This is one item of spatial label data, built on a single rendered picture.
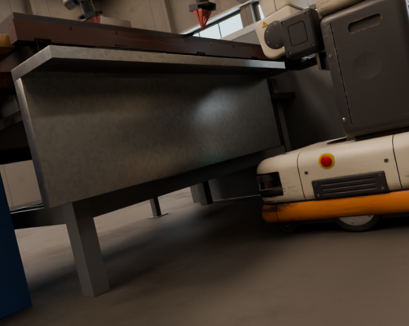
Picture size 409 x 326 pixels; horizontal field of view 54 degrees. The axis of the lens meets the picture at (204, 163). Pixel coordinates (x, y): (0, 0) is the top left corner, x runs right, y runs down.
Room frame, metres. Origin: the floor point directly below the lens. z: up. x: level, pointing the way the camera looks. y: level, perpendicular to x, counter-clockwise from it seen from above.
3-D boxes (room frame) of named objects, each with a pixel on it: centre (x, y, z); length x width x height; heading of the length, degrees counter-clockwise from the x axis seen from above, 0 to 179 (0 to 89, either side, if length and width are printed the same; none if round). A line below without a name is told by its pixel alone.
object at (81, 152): (1.57, 0.02, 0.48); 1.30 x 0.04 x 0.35; 141
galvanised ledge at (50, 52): (1.52, -0.04, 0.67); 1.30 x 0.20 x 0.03; 141
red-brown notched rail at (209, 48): (1.75, -0.07, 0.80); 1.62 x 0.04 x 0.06; 141
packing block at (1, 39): (1.19, 0.50, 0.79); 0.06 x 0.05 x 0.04; 51
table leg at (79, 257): (1.24, 0.42, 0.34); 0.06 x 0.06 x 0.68; 51
